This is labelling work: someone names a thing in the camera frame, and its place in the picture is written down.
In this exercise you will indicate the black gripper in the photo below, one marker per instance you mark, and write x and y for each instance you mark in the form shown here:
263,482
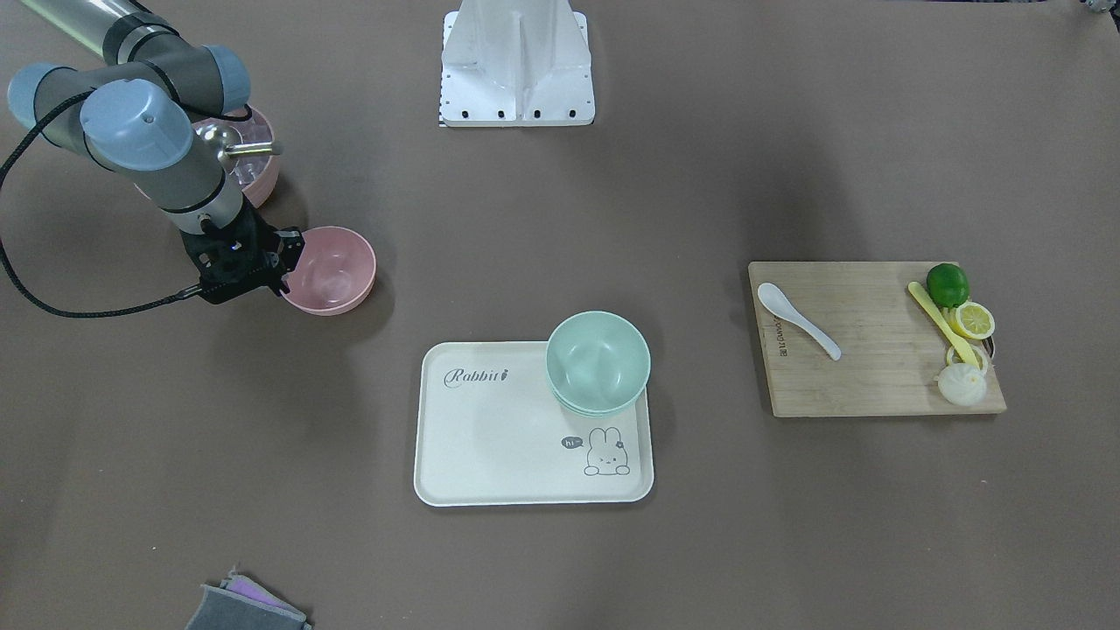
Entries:
259,234

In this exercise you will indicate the small pink bowl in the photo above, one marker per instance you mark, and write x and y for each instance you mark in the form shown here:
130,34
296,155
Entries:
334,274

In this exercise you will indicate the white ceramic spoon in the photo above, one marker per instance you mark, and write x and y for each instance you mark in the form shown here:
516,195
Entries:
773,299

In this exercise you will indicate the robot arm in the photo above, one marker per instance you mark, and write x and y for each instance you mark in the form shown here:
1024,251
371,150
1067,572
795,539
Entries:
134,117

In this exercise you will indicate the large pink bowl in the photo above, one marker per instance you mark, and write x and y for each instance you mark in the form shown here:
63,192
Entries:
257,176

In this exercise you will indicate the mint green bowl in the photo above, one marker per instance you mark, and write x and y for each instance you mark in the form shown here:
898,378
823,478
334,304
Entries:
597,363

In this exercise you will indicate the metal ice scoop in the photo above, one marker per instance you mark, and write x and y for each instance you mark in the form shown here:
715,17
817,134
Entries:
228,145

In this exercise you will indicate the cream rabbit tray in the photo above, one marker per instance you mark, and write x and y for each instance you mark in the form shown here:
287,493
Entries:
491,433

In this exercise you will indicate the grey folded cloth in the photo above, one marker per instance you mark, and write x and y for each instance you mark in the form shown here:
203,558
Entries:
239,602

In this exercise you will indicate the wooden cutting board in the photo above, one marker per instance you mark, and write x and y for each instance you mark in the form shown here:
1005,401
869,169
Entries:
891,352

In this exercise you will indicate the green lime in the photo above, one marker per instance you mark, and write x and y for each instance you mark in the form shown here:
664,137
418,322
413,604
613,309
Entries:
948,285

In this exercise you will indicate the yellow plastic knife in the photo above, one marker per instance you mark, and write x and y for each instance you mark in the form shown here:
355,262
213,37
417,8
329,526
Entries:
959,346

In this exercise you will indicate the white onion piece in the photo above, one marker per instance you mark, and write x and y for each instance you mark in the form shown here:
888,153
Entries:
962,384

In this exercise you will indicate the lemon half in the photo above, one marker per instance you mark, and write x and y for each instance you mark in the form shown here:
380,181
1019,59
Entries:
971,321

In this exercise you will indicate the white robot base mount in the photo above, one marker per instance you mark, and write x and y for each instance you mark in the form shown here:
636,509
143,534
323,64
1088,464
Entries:
516,64

